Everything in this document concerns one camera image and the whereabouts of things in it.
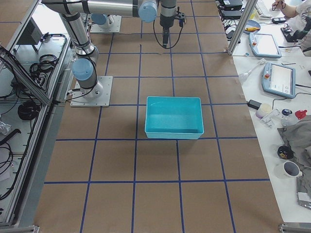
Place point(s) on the blue plate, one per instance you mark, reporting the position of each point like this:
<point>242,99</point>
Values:
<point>251,27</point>

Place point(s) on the white light bulb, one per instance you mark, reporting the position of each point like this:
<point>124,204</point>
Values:
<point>244,76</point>

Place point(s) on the upper teach pendant tablet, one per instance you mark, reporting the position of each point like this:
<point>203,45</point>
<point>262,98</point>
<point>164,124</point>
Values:
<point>264,45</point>

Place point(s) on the teach pendant tablet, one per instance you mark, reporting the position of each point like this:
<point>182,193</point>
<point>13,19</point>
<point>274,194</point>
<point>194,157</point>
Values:
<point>264,45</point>
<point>279,80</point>

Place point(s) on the turquoise plastic bin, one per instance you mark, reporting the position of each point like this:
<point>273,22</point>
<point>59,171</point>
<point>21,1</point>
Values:
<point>174,118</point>

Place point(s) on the black power brick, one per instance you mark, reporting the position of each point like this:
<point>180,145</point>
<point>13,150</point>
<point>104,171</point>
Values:
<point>254,104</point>

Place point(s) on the lower teach pendant tablet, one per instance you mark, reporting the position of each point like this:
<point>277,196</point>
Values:
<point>279,80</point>

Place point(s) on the paper cup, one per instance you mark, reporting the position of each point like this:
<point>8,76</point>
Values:
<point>264,109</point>

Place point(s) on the grey cloth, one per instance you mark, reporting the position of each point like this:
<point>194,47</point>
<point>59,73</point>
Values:
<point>298,138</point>

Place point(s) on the black small bowl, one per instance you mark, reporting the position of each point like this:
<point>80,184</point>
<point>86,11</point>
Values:
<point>285,152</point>

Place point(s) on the white mug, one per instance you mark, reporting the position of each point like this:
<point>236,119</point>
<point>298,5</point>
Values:
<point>287,169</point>

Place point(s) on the aluminium frame post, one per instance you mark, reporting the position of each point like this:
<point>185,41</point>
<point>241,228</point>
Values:
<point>250,5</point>

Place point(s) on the square robot base plate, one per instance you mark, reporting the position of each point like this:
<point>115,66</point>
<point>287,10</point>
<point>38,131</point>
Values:
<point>99,95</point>

